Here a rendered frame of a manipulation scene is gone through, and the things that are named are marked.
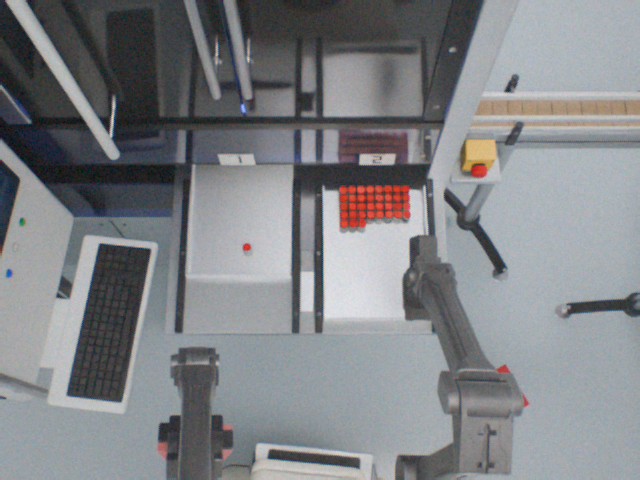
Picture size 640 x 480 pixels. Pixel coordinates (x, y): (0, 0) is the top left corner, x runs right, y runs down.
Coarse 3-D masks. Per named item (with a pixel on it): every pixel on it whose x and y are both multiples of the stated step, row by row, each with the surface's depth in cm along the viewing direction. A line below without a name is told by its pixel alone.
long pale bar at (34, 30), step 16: (16, 0) 113; (16, 16) 116; (32, 16) 118; (32, 32) 120; (48, 48) 125; (48, 64) 130; (64, 64) 132; (64, 80) 134; (80, 96) 141; (80, 112) 146; (96, 128) 153; (112, 128) 164; (112, 144) 162
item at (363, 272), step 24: (336, 192) 196; (336, 216) 194; (336, 240) 192; (360, 240) 192; (384, 240) 192; (408, 240) 192; (336, 264) 191; (360, 264) 190; (384, 264) 190; (408, 264) 190; (336, 288) 189; (360, 288) 189; (384, 288) 189; (336, 312) 187; (360, 312) 187; (384, 312) 187
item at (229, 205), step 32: (192, 192) 195; (224, 192) 197; (256, 192) 197; (288, 192) 197; (192, 224) 194; (224, 224) 194; (256, 224) 194; (288, 224) 194; (192, 256) 191; (224, 256) 191; (256, 256) 191; (288, 256) 191
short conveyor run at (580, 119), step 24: (504, 96) 195; (528, 96) 195; (552, 96) 195; (576, 96) 195; (600, 96) 195; (624, 96) 195; (480, 120) 194; (504, 120) 194; (528, 120) 194; (552, 120) 194; (576, 120) 194; (600, 120) 194; (624, 120) 194; (504, 144) 201; (528, 144) 201; (552, 144) 201; (576, 144) 201; (600, 144) 201; (624, 144) 201
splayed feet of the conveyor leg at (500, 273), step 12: (444, 192) 279; (456, 204) 276; (480, 216) 273; (468, 228) 274; (480, 228) 273; (480, 240) 273; (492, 252) 273; (492, 264) 276; (504, 264) 274; (492, 276) 280; (504, 276) 279
